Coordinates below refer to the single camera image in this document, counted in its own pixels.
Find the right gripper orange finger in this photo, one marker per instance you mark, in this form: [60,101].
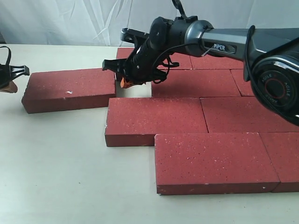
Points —
[125,83]

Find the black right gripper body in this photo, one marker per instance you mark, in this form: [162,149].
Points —
[140,67]

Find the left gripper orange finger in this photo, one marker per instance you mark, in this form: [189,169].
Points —
[8,87]

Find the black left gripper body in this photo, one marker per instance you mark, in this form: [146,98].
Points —
[10,73]

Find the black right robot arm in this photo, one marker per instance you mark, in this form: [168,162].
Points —
[270,57]

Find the middle row red brick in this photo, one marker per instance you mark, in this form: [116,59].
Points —
[242,115]

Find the front large red brick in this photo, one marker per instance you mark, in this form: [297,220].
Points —
[213,163]

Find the blue fabric backdrop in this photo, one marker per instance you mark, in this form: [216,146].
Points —
[99,22]

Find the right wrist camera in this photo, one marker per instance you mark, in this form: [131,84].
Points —
[133,36]

